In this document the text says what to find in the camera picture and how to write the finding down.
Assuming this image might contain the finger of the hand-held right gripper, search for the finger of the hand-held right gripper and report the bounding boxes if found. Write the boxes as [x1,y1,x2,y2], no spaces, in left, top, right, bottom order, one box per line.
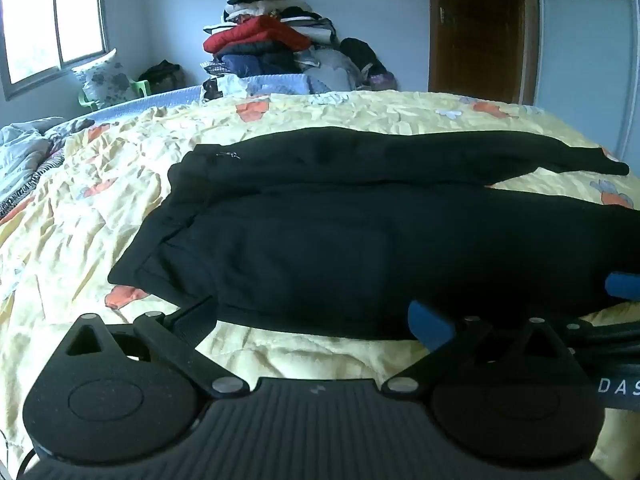
[566,319,640,351]
[604,271,640,302]

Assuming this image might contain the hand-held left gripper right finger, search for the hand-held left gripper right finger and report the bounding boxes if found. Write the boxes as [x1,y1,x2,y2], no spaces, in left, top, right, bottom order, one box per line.
[380,300,577,400]

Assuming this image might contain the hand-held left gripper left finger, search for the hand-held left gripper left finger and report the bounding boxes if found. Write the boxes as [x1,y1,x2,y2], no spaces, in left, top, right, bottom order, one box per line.
[54,296,251,401]

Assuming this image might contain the black pants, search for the black pants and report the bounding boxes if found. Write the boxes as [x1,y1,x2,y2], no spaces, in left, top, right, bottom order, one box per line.
[107,127,640,342]

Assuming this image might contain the pile of clothes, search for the pile of clothes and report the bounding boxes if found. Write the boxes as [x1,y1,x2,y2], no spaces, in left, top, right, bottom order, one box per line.
[200,0,398,96]

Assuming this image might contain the dark bag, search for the dark bag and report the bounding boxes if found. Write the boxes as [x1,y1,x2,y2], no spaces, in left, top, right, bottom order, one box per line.
[139,60,186,95]

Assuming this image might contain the floral pillow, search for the floral pillow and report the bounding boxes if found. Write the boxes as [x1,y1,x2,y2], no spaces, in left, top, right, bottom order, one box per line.
[74,49,142,109]

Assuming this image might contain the grey crumpled blanket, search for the grey crumpled blanket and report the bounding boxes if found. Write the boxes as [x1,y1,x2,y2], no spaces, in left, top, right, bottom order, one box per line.
[0,116,97,222]

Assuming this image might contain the yellow printed bedspread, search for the yellow printed bedspread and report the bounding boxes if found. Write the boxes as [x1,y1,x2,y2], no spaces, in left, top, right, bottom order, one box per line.
[0,90,640,461]

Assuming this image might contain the black cable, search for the black cable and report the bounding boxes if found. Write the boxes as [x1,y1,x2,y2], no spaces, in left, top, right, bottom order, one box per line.
[14,445,41,480]

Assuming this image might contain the window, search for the window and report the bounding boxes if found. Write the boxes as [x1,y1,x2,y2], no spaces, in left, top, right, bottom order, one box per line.
[0,0,110,102]

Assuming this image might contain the brown wooden door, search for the brown wooden door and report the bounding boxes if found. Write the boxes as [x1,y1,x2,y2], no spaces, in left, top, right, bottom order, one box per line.
[427,0,542,106]

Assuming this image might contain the light blue bed sheet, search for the light blue bed sheet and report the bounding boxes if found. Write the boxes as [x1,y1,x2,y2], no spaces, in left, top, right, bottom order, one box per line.
[90,72,313,123]

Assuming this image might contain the white wardrobe with flower stickers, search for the white wardrobe with flower stickers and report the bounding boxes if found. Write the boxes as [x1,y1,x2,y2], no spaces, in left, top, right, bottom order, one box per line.
[534,0,640,161]

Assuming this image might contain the green plastic chair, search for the green plastic chair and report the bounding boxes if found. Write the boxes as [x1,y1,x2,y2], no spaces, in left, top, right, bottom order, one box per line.
[77,78,151,112]

